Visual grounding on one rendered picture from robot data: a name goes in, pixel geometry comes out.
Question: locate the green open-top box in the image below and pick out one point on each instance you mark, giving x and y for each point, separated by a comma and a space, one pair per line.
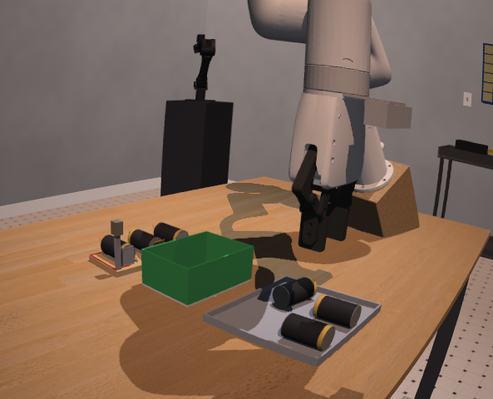
196, 280

